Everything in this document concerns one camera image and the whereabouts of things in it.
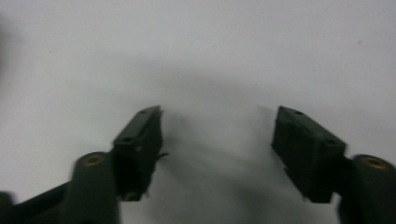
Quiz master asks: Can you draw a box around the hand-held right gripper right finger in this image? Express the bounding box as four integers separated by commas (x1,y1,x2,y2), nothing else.
271,105,347,204

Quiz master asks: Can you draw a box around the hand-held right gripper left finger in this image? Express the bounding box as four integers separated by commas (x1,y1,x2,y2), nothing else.
111,105,169,203

